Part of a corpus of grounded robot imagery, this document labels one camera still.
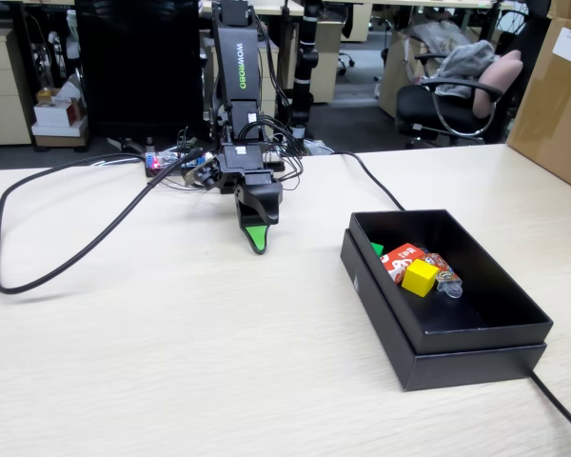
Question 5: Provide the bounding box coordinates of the stack of white boxes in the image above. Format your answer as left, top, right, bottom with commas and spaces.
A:
30, 88, 89, 140

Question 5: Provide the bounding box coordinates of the black cardboard box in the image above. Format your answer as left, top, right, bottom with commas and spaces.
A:
348, 208, 555, 356

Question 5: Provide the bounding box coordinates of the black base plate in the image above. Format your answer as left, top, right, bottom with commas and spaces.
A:
145, 159, 286, 181

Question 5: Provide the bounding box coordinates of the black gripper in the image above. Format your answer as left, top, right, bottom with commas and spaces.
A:
217, 144, 284, 256

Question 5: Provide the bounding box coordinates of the small orange snack packet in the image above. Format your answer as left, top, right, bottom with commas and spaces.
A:
421, 247, 463, 300

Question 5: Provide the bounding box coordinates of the black office chair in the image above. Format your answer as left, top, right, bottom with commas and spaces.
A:
395, 51, 505, 149

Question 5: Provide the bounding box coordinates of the clear plastic bag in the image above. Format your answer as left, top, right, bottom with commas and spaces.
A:
402, 21, 472, 49

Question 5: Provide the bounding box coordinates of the black open box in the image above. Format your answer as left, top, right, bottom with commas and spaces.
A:
340, 228, 548, 392

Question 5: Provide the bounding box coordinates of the black monitor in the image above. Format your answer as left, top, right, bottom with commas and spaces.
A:
74, 0, 206, 153

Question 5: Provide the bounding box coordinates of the red white printed carton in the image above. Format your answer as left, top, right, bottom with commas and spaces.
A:
379, 242, 427, 286

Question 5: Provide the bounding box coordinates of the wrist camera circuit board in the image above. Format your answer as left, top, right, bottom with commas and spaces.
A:
184, 156, 220, 190

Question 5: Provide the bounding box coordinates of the beige desk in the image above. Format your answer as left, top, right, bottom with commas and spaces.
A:
202, 0, 305, 16

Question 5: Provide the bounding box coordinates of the pink cushion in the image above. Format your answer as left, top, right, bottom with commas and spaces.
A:
472, 50, 524, 120

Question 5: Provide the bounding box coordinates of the black servo wire bundle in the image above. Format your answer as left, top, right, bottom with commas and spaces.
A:
246, 13, 311, 191

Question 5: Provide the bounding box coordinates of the beige drawer cabinet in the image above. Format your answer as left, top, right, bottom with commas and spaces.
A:
0, 26, 33, 147

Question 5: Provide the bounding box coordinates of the plain beige cabinet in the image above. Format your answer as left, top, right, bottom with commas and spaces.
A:
308, 18, 345, 104

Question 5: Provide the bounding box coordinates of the large brown cardboard box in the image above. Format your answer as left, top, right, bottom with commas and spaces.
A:
506, 16, 571, 197

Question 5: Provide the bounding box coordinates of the black power cable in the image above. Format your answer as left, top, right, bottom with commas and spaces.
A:
330, 150, 571, 447

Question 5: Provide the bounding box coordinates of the controller board with LED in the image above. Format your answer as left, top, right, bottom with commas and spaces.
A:
144, 148, 207, 171

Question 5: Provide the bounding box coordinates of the grey cloth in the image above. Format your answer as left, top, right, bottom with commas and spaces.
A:
430, 40, 499, 99

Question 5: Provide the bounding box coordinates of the yellow cube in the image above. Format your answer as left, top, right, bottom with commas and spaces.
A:
400, 258, 440, 298

